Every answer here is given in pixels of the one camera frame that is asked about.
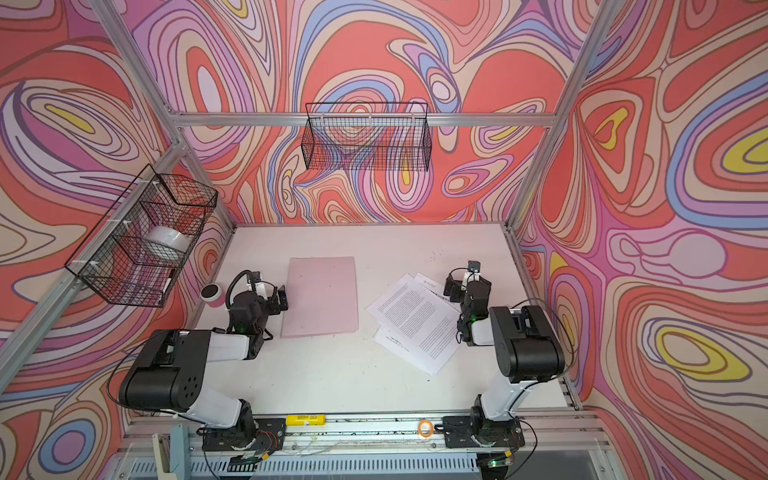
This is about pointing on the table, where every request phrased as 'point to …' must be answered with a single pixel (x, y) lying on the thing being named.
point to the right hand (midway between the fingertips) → (465, 280)
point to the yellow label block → (319, 420)
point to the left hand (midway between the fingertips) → (271, 286)
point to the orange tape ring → (425, 429)
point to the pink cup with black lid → (212, 294)
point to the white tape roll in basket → (171, 237)
